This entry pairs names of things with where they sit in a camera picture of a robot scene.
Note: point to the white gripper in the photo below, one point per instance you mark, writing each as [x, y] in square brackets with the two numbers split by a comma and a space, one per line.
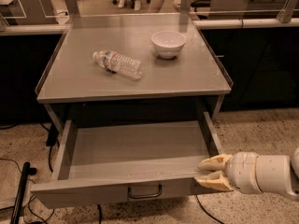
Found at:
[242, 173]

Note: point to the grey top drawer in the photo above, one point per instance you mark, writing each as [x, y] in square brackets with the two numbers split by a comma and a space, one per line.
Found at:
[127, 163]

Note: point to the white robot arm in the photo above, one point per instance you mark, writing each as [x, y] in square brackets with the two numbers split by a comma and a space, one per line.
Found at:
[277, 174]

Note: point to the grey drawer cabinet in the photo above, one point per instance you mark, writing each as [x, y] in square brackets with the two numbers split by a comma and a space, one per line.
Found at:
[74, 76]

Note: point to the white ceramic bowl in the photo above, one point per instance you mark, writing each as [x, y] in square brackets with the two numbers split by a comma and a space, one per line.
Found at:
[167, 44]

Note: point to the clear plastic water bottle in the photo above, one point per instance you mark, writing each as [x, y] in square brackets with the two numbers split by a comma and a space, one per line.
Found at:
[115, 62]

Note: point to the black pole on floor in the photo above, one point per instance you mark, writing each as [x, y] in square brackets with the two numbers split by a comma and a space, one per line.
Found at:
[16, 213]

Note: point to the person white shoes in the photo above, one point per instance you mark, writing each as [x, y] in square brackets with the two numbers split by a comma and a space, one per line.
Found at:
[137, 5]

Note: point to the white rail barrier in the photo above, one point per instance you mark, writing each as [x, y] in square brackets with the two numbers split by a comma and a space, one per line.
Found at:
[202, 25]

